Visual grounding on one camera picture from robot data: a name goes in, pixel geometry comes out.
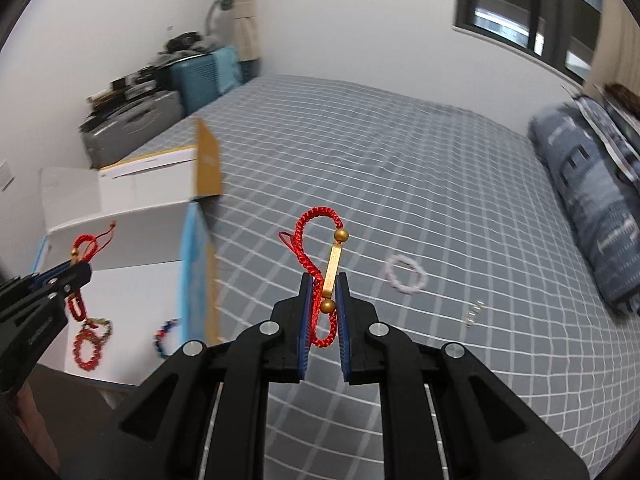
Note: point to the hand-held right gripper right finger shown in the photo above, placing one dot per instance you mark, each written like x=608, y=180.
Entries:
x=344, y=320

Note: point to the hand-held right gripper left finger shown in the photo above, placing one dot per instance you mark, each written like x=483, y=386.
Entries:
x=305, y=310

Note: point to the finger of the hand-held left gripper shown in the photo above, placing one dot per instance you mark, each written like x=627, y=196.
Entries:
x=35, y=282
x=72, y=280

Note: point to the white cardboard box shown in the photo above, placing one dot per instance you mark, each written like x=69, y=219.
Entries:
x=140, y=240

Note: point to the person's left forearm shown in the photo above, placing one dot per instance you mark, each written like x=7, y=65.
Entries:
x=32, y=415

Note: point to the grey suitcase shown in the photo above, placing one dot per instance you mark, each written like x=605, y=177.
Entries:
x=130, y=130

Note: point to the pile of dark electronics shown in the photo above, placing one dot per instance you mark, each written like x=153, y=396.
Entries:
x=125, y=87

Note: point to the teal suitcase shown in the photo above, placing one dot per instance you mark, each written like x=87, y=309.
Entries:
x=205, y=80

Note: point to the black bag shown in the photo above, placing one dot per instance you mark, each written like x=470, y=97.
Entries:
x=185, y=42

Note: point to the folded blue patterned quilt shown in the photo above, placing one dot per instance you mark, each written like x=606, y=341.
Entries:
x=590, y=200

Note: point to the beige curtain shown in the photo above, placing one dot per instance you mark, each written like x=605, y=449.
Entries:
x=620, y=50
x=245, y=25

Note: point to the blue desk lamp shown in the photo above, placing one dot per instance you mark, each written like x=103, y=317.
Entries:
x=222, y=0

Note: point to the blue patterned pillow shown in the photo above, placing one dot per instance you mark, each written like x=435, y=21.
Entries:
x=612, y=130

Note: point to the brown blanket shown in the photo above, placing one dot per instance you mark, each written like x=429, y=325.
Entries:
x=622, y=94

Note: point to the dark framed window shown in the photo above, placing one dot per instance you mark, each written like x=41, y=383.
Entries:
x=520, y=5

